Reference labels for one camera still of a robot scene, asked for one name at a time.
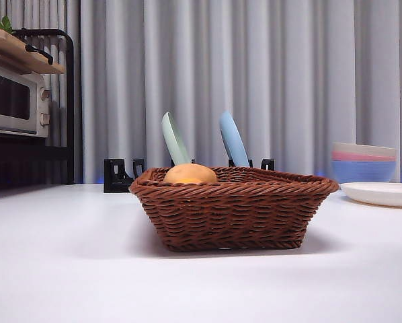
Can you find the black plate rack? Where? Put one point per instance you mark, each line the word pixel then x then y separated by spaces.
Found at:
pixel 117 178

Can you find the white bowl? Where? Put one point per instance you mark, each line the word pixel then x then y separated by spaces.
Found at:
pixel 362 148

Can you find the pale green plate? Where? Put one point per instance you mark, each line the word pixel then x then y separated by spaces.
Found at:
pixel 175 141

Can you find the pink bowl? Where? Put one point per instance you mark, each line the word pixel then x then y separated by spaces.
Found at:
pixel 359 157

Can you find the black metal shelf frame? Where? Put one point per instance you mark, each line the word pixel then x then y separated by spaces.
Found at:
pixel 69 101

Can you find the wooden cutting board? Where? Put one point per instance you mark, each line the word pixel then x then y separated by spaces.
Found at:
pixel 26 55

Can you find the green leaf sprig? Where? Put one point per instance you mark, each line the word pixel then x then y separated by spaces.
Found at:
pixel 4 24

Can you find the brown potato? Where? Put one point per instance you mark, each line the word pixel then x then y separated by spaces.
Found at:
pixel 191 173

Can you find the white plate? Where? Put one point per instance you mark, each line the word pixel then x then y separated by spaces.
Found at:
pixel 382 193

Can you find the light blue plate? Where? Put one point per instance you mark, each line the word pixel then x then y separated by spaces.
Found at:
pixel 233 141

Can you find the brown wicker basket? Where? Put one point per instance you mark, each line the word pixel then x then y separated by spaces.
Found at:
pixel 234 215

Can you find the silver toaster oven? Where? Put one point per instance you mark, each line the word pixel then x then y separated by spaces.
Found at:
pixel 9 101

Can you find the grey pleated curtain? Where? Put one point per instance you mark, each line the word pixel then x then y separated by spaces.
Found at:
pixel 254 67

